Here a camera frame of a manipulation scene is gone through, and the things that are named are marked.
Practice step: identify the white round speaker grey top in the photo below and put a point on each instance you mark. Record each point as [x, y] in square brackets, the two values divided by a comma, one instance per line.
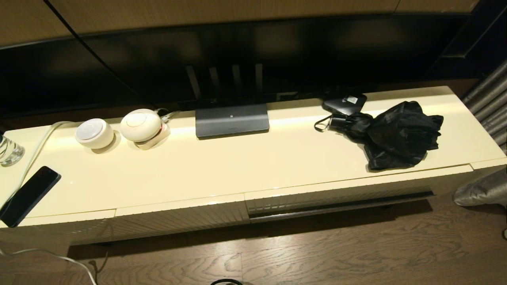
[94, 132]

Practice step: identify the black umbrella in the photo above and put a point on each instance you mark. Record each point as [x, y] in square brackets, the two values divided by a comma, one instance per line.
[400, 134]

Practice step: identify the black box with white label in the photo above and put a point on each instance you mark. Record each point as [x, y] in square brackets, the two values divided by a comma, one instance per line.
[344, 103]

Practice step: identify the clear glass cup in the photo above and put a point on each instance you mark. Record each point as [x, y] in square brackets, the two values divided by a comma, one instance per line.
[10, 152]

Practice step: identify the black flat screen television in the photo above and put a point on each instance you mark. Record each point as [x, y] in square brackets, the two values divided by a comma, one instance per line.
[277, 51]

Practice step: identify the grey rectangular television base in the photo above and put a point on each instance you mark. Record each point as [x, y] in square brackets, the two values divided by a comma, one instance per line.
[231, 120]

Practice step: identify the grey pleated curtain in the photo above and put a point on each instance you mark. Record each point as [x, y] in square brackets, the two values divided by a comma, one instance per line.
[491, 99]

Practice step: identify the wide cream ribbed drawer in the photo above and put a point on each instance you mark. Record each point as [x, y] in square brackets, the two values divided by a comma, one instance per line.
[336, 194]

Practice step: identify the dark smartphone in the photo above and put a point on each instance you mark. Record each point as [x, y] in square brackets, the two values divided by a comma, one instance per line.
[29, 194]

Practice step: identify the white round device on base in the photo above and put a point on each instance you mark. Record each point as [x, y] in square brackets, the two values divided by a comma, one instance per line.
[140, 124]

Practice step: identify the beige ribbed cabinet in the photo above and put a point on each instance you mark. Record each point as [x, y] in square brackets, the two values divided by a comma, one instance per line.
[237, 166]

